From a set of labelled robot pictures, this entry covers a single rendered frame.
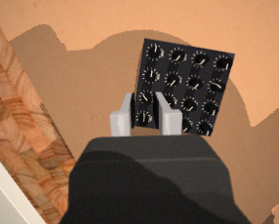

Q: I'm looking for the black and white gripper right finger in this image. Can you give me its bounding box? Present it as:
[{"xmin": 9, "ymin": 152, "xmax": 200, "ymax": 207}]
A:
[{"xmin": 153, "ymin": 92, "xmax": 182, "ymax": 135}]

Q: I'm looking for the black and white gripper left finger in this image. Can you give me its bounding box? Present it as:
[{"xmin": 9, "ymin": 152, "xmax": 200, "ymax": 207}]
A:
[{"xmin": 109, "ymin": 93, "xmax": 135, "ymax": 136}]

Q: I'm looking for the black knob box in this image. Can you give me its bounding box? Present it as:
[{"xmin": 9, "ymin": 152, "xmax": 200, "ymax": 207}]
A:
[{"xmin": 135, "ymin": 38, "xmax": 235, "ymax": 136}]

